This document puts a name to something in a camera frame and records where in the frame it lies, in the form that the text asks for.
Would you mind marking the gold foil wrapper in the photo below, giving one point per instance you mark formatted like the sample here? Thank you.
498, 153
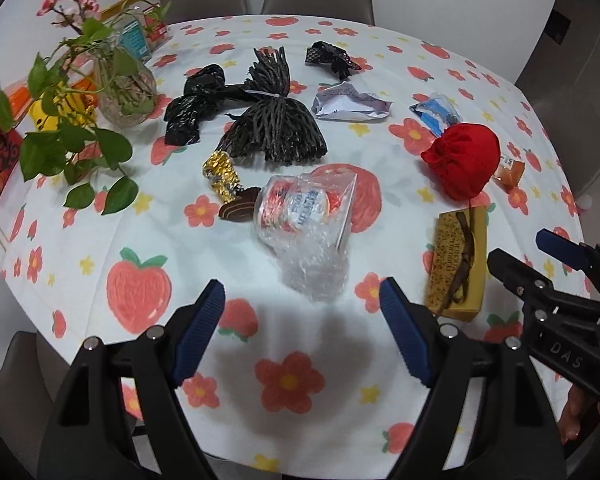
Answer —
222, 175

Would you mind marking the black wrapper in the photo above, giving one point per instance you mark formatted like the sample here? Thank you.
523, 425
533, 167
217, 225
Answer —
332, 59

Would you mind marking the red and white plastic cup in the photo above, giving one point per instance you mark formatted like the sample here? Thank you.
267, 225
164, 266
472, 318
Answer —
292, 205

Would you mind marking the orange candy wrapper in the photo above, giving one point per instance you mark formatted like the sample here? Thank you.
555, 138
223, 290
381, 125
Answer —
507, 172

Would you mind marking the dark wall switch panel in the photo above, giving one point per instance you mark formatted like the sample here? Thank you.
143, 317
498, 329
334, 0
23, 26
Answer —
559, 26

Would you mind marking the flower and strawberry print tablecloth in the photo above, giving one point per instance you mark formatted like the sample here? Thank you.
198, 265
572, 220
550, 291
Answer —
290, 345

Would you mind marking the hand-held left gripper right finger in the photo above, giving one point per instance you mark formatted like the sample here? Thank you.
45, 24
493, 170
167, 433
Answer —
405, 335

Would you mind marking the blue and white wrapper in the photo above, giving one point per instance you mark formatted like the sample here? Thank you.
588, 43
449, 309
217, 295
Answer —
437, 112

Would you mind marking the orange card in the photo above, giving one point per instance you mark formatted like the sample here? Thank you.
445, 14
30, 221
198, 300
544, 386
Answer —
17, 97

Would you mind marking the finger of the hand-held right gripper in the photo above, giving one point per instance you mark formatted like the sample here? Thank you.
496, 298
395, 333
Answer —
560, 249
517, 277

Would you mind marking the teal box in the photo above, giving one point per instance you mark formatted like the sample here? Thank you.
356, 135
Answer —
135, 40

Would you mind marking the white paper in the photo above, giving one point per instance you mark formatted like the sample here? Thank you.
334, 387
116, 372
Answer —
347, 102

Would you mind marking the brown chocolate piece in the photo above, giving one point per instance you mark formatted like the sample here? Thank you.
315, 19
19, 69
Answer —
240, 209

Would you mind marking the glass vase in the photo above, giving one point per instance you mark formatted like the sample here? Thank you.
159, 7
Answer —
125, 92

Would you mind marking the red box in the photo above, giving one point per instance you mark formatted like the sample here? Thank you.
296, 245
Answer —
156, 27

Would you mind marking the black plastic bag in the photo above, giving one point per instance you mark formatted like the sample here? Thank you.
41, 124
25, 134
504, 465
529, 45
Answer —
192, 107

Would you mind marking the black tassel bundle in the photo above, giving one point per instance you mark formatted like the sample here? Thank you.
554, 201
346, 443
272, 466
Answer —
275, 125

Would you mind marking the yellow toy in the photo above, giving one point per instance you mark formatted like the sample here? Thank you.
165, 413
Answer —
52, 112

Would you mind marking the red cloth pouch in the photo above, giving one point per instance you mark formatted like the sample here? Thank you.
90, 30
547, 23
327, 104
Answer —
467, 160

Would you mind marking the person's right hand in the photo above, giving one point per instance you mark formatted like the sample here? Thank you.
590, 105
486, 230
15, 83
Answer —
577, 412

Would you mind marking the yellow gift box with ribbon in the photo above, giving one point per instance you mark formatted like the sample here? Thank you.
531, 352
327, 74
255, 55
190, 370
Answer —
455, 265

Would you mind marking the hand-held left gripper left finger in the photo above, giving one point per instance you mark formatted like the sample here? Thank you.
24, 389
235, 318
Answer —
200, 330

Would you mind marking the green pothos plant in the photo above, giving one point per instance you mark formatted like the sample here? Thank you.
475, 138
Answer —
75, 145

